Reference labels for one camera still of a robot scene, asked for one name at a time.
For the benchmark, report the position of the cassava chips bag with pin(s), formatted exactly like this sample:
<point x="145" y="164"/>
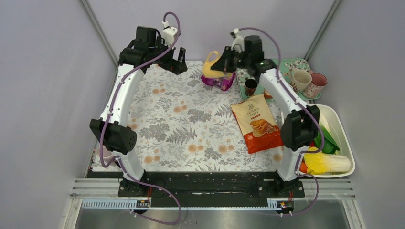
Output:
<point x="257" y="125"/>

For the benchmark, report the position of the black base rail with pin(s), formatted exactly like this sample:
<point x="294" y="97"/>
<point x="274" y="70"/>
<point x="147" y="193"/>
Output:
<point x="194" y="189"/>

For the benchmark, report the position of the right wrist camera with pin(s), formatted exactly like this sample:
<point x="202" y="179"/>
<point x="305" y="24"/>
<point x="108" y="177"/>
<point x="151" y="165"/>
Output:
<point x="238" y="40"/>

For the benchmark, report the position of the purple snack bag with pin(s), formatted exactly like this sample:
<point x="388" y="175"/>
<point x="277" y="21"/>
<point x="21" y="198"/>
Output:
<point x="223" y="83"/>

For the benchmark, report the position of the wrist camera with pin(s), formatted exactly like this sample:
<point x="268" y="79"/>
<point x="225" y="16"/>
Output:
<point x="238" y="40"/>
<point x="168" y="33"/>

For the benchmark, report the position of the green bird-patterned tray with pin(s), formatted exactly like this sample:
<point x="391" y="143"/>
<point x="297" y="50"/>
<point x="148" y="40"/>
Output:
<point x="286" y="65"/>

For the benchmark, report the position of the toy napa cabbage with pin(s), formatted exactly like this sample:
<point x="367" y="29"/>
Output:
<point x="320" y="163"/>

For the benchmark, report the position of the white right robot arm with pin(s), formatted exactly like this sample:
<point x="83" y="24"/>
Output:
<point x="301" y="124"/>

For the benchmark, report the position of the toy bok choy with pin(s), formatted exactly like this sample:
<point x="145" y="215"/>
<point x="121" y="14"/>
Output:
<point x="330" y="145"/>

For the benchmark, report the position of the brown butterfly mug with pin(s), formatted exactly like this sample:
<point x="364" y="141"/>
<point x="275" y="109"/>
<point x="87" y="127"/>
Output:
<point x="250" y="86"/>

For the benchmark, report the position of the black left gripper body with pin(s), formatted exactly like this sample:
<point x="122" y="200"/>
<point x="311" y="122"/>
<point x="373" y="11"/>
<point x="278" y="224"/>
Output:
<point x="167" y="62"/>

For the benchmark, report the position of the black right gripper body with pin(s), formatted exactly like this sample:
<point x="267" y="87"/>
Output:
<point x="234" y="60"/>

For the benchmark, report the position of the small orange mug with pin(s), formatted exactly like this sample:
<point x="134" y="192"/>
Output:
<point x="267" y="94"/>

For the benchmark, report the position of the pink floral mug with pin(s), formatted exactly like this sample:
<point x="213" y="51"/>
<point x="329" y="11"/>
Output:
<point x="317" y="84"/>

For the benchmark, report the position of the white plastic bin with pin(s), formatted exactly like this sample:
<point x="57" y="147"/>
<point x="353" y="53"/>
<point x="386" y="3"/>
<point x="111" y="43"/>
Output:
<point x="338" y="133"/>

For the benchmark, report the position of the teal and cream mug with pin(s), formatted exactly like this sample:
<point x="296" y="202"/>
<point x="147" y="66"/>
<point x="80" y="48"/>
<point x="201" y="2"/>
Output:
<point x="299" y="79"/>

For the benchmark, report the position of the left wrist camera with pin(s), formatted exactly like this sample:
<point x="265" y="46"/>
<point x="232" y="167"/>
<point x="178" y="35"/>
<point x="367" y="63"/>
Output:
<point x="168" y="33"/>

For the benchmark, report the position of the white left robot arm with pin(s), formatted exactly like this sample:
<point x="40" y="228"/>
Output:
<point x="117" y="140"/>

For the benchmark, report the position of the floral tablecloth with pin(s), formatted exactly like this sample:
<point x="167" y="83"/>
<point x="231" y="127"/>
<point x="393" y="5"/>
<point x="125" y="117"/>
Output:
<point x="184" y="125"/>

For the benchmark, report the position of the pale pink cup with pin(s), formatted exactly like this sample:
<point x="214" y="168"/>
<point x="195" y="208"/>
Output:
<point x="106" y="155"/>

